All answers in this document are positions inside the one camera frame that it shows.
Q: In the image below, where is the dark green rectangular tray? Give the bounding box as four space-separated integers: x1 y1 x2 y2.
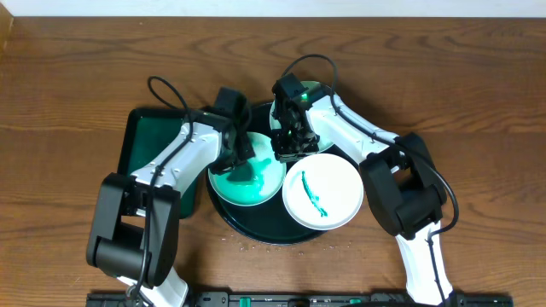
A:
117 107 200 220

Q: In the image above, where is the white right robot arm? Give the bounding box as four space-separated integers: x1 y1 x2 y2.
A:
271 94 456 306

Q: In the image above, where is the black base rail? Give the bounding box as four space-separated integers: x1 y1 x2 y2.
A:
84 291 515 307

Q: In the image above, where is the white plate with green streak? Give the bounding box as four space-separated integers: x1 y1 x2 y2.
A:
282 153 364 231

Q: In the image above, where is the green scrubbing sponge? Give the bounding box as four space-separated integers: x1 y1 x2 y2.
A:
210 158 272 182

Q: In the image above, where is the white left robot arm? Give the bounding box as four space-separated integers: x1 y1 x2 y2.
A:
86 110 253 306

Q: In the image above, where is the pale green plate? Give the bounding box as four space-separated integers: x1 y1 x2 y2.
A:
269 80 338 154

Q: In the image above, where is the green-smeared plate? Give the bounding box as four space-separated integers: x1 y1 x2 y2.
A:
208 132 287 206

